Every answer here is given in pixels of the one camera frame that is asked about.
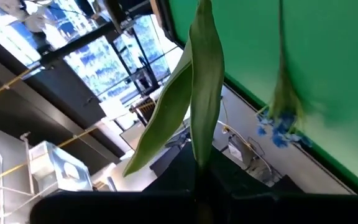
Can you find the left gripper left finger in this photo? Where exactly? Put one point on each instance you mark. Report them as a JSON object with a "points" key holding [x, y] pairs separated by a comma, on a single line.
{"points": [[104, 208]]}

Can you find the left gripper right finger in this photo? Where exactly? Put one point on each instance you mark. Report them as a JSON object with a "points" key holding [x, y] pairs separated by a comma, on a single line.
{"points": [[291, 211]]}

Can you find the white ventilation unit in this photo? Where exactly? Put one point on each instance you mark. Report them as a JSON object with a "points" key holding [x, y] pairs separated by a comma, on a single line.
{"points": [[57, 168]]}

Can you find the red artificial tulip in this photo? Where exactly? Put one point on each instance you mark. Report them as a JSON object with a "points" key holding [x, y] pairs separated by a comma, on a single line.
{"points": [[207, 77]]}

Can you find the green table mat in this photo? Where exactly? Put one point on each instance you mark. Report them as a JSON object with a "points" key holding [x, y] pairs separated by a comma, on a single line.
{"points": [[337, 46]]}

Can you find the white artificial flower bunch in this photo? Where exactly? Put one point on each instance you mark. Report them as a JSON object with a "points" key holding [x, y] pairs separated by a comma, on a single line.
{"points": [[39, 21]]}

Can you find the blue artificial flower bunch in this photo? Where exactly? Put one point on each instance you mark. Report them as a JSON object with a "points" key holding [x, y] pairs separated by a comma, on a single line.
{"points": [[283, 124]]}

